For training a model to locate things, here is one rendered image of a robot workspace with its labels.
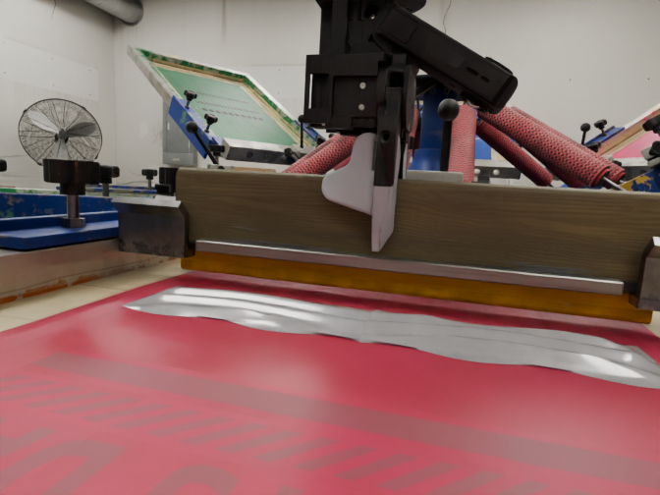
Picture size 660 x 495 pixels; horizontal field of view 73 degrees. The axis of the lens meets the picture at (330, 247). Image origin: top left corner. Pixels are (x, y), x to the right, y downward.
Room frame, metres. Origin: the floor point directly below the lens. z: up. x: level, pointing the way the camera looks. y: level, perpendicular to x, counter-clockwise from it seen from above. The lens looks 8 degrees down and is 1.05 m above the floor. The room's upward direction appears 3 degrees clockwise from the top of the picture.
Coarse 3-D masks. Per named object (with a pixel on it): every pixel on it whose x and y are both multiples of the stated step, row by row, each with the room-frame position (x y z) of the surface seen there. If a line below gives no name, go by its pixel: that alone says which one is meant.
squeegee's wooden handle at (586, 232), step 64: (192, 192) 0.41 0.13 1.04; (256, 192) 0.40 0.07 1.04; (320, 192) 0.38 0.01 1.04; (448, 192) 0.36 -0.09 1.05; (512, 192) 0.35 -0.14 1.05; (576, 192) 0.34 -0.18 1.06; (640, 192) 0.33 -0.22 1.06; (448, 256) 0.36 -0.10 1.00; (512, 256) 0.34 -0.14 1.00; (576, 256) 0.33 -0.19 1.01; (640, 256) 0.32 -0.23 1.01
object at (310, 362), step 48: (144, 288) 0.37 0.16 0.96; (240, 288) 0.39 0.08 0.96; (288, 288) 0.40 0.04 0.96; (336, 288) 0.41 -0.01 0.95; (0, 336) 0.25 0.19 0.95; (48, 336) 0.25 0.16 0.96; (96, 336) 0.25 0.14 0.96; (144, 336) 0.26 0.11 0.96; (192, 336) 0.26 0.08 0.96; (240, 336) 0.27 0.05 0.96; (288, 336) 0.27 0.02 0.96; (288, 384) 0.21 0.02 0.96
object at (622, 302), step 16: (192, 256) 0.43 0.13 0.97; (208, 256) 0.42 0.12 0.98; (224, 256) 0.42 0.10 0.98; (240, 256) 0.41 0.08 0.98; (304, 272) 0.40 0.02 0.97; (320, 272) 0.39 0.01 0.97; (336, 272) 0.39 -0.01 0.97; (352, 272) 0.39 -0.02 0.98; (368, 272) 0.38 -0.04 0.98; (384, 272) 0.38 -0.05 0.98; (448, 288) 0.37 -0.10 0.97; (464, 288) 0.36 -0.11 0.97; (480, 288) 0.36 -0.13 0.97; (496, 288) 0.36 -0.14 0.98; (512, 288) 0.35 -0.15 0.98; (528, 288) 0.35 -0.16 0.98; (544, 288) 0.35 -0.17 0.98; (592, 304) 0.34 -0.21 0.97; (608, 304) 0.34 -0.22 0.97; (624, 304) 0.33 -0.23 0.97
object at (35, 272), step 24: (96, 240) 0.40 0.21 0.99; (0, 264) 0.31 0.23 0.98; (24, 264) 0.32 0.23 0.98; (48, 264) 0.34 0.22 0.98; (72, 264) 0.37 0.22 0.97; (96, 264) 0.39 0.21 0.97; (120, 264) 0.42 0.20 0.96; (144, 264) 0.46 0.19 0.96; (0, 288) 0.31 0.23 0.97; (24, 288) 0.32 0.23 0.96; (48, 288) 0.34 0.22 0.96
